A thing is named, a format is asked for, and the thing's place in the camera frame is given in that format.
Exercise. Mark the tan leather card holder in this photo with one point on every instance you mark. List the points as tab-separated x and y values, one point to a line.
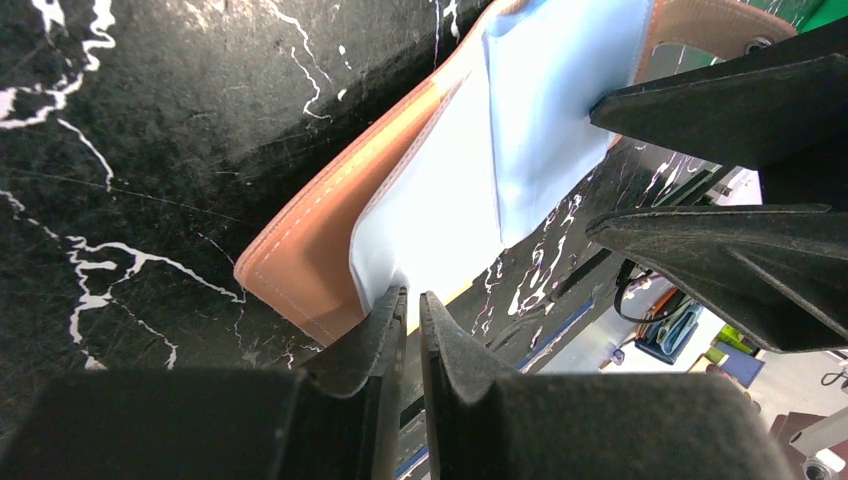
473	159

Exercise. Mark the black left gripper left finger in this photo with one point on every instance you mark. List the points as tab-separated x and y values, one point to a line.
334	417

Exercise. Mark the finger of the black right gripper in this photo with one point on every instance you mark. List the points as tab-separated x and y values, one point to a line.
778	274
781	111

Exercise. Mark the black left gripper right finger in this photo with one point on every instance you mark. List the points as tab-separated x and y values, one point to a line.
486	420

